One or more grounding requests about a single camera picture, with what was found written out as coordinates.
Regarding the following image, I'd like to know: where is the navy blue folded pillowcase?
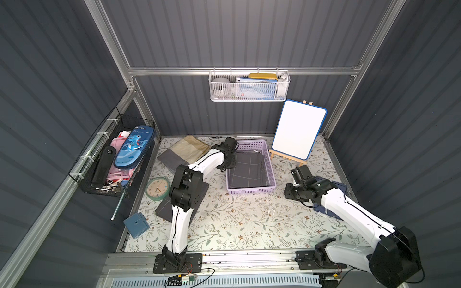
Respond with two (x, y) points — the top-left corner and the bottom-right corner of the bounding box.
(314, 181), (350, 221)

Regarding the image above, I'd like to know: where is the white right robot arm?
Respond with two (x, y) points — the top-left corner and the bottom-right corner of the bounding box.
(284, 165), (425, 288)

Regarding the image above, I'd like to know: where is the white tape roll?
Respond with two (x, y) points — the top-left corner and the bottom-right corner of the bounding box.
(210, 77), (231, 98)

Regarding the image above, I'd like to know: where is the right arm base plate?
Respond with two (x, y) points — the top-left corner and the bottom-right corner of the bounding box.
(294, 250), (347, 271)

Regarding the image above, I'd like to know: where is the blue shark pencil case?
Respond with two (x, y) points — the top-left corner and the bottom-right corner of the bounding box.
(114, 126), (156, 170)

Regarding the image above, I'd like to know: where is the beige grey folded pillowcase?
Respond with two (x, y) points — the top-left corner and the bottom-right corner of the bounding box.
(158, 135), (210, 173)

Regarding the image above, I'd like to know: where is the black handle tool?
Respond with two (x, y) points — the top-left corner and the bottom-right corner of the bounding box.
(91, 146), (116, 188)

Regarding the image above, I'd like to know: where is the purple plastic basket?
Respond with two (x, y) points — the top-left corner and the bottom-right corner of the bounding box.
(226, 139), (276, 194)

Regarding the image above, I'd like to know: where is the blue framed whiteboard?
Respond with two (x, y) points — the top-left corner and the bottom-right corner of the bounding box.
(271, 100), (328, 161)

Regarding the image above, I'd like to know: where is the blue white packet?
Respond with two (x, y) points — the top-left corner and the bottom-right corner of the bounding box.
(235, 78), (278, 101)

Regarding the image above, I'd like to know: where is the white wire wall basket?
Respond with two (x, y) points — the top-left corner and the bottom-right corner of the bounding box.
(208, 70), (291, 102)

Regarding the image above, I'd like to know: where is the pink pouch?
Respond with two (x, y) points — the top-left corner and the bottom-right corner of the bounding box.
(106, 131), (134, 186)

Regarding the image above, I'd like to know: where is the green round clock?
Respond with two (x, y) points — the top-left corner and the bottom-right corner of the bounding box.
(145, 177), (170, 202)

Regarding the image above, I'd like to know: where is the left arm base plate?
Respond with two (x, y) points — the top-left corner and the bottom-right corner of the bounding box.
(152, 253), (203, 274)

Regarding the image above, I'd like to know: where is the yellow box in basket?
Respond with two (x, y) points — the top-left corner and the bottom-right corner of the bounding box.
(248, 73), (278, 81)

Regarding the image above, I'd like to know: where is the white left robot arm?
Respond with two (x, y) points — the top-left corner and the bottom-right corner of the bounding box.
(162, 137), (239, 262)

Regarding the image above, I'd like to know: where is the black wire wall basket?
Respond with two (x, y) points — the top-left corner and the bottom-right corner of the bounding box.
(70, 110), (156, 198)

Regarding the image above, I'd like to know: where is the dark grey checked pillowcase back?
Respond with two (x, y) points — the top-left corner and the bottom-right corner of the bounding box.
(228, 151), (268, 189)

